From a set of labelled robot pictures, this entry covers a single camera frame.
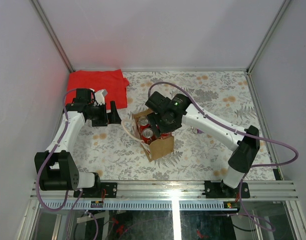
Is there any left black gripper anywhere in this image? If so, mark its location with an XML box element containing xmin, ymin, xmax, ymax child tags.
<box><xmin>88</xmin><ymin>101</ymin><xmax>123</xmax><ymax>127</ymax></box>

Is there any red cola can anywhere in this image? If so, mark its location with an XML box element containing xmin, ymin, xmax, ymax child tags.
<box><xmin>160</xmin><ymin>132</ymin><xmax>172</xmax><ymax>140</ymax></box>
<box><xmin>141</xmin><ymin>127</ymin><xmax>154</xmax><ymax>145</ymax></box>
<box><xmin>137</xmin><ymin>115</ymin><xmax>150</xmax><ymax>133</ymax></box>

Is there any red cola can front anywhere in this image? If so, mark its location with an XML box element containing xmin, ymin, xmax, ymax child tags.
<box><xmin>141</xmin><ymin>127</ymin><xmax>154</xmax><ymax>145</ymax></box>

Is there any watermelon canvas tote bag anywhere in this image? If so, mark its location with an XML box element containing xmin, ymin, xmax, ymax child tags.
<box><xmin>121</xmin><ymin>109</ymin><xmax>174</xmax><ymax>162</ymax></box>

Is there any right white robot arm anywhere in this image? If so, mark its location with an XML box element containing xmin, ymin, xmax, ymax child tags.
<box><xmin>145</xmin><ymin>91</ymin><xmax>260</xmax><ymax>197</ymax></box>

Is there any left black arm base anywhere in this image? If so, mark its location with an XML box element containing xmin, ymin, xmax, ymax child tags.
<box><xmin>81</xmin><ymin>182</ymin><xmax>118</xmax><ymax>199</ymax></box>

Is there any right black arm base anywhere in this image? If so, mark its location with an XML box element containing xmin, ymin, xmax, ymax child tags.
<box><xmin>202</xmin><ymin>180</ymin><xmax>250</xmax><ymax>199</ymax></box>

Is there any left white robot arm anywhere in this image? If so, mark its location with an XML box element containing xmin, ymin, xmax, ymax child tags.
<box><xmin>34</xmin><ymin>88</ymin><xmax>121</xmax><ymax>197</ymax></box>

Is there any floral patterned table mat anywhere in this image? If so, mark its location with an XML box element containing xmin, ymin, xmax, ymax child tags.
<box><xmin>46</xmin><ymin>70</ymin><xmax>277</xmax><ymax>181</ymax></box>

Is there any red folded cloth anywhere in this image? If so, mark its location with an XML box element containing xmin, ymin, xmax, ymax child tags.
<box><xmin>67</xmin><ymin>69</ymin><xmax>129</xmax><ymax>109</ymax></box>

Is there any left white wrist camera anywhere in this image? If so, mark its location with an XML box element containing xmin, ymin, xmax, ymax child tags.
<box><xmin>90</xmin><ymin>88</ymin><xmax>107</xmax><ymax>106</ymax></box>

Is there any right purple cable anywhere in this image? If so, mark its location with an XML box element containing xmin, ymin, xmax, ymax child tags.
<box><xmin>148</xmin><ymin>81</ymin><xmax>300</xmax><ymax>231</ymax></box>

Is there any purple cable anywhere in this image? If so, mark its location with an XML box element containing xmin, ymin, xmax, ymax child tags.
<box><xmin>35</xmin><ymin>88</ymin><xmax>100</xmax><ymax>240</ymax></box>
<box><xmin>148</xmin><ymin>81</ymin><xmax>300</xmax><ymax>231</ymax></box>

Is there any aluminium front rail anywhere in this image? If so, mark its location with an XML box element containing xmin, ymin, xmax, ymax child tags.
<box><xmin>30</xmin><ymin>179</ymin><xmax>300</xmax><ymax>201</ymax></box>

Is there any white slotted cable duct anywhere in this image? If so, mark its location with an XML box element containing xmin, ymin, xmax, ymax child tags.
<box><xmin>39</xmin><ymin>199</ymin><xmax>237</xmax><ymax>211</ymax></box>

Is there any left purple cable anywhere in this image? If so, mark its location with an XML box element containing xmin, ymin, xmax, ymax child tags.
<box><xmin>35</xmin><ymin>88</ymin><xmax>100</xmax><ymax>240</ymax></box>

